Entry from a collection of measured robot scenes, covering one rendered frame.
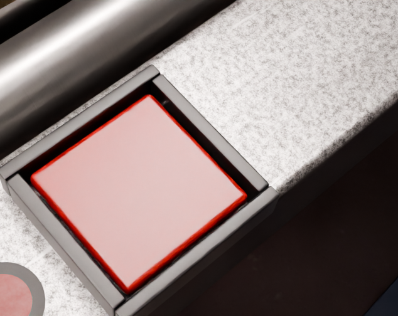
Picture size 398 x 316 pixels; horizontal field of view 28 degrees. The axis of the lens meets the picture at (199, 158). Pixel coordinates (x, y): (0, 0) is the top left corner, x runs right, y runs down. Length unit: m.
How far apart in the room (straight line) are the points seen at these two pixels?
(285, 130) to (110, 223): 0.09
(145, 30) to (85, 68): 0.03
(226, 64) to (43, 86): 0.08
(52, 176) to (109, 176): 0.02
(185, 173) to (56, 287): 0.06
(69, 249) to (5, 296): 0.03
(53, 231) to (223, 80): 0.10
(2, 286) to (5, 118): 0.07
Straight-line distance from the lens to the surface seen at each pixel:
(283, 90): 0.34
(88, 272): 0.28
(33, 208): 0.29
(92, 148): 0.31
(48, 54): 0.34
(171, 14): 0.36
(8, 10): 0.37
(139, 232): 0.29
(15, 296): 0.30
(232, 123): 0.33
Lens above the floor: 1.20
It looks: 63 degrees down
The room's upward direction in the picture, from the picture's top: 10 degrees clockwise
